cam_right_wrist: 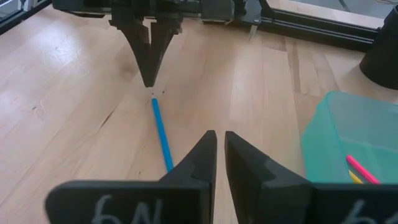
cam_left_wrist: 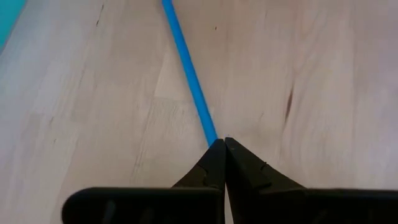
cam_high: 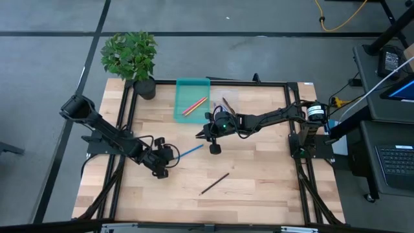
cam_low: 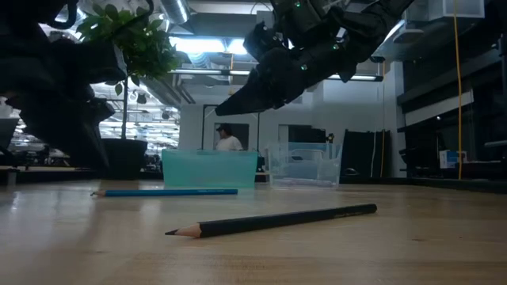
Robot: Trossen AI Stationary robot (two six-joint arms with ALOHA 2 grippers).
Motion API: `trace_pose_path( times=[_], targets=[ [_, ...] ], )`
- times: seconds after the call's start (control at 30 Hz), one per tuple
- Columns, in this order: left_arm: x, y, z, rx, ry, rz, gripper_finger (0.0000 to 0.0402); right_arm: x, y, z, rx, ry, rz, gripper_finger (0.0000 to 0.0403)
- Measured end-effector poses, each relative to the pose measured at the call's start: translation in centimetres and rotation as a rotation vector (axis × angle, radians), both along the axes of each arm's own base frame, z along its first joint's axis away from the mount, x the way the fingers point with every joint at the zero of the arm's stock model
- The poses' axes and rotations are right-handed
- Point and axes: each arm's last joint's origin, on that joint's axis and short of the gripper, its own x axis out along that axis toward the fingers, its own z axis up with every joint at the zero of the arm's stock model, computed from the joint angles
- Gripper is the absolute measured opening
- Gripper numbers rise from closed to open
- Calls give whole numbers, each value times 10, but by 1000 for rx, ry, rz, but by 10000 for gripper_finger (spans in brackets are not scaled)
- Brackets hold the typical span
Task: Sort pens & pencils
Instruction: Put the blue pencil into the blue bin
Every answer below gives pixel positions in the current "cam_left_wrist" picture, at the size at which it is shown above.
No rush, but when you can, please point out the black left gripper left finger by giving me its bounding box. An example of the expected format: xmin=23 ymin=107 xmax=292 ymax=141
xmin=61 ymin=138 xmax=226 ymax=224

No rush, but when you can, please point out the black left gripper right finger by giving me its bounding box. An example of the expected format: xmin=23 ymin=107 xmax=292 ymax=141
xmin=224 ymin=137 xmax=398 ymax=224

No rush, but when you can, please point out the blue pencil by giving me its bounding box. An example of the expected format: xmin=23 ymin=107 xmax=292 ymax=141
xmin=161 ymin=0 xmax=219 ymax=147

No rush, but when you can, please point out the teal plastic bin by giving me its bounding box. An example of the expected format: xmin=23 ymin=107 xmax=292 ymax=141
xmin=0 ymin=0 xmax=27 ymax=54

